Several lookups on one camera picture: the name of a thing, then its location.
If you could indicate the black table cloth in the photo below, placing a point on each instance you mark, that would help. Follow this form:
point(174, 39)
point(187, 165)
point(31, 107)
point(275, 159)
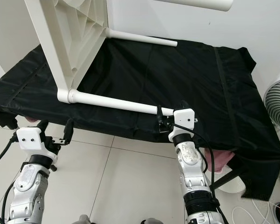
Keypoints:
point(182, 79)

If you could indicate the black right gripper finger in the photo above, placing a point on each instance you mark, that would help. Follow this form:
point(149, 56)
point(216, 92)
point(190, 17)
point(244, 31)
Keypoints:
point(159, 115)
point(183, 105)

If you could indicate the white tapered table leg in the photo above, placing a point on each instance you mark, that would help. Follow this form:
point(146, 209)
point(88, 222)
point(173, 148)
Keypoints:
point(135, 38)
point(205, 3)
point(112, 102)

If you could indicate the grey left robot foot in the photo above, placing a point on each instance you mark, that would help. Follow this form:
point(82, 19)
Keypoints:
point(85, 220)

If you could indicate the grey right robot foot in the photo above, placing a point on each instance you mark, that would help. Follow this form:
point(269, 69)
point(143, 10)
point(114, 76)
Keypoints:
point(151, 221)

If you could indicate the white pedestal fan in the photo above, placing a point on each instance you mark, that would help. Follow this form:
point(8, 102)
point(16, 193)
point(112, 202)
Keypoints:
point(279, 109)

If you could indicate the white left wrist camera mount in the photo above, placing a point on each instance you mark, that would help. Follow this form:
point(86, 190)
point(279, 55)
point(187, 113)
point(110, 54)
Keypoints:
point(30, 136)

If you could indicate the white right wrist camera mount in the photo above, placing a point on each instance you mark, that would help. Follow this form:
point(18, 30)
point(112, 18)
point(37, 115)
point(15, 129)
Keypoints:
point(184, 120)

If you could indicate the white plastic table top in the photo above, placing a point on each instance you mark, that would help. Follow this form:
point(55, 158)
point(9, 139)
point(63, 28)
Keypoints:
point(60, 46)

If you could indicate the grey robot foot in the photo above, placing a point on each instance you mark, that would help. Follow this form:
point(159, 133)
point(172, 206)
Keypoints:
point(151, 221)
point(85, 220)

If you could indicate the pink soft item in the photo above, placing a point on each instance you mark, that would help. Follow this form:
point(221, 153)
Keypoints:
point(219, 161)

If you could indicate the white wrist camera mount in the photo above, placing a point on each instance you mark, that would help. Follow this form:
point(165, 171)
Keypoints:
point(184, 120)
point(30, 136)

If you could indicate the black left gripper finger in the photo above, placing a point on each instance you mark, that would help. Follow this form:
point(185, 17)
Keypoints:
point(68, 129)
point(43, 125)

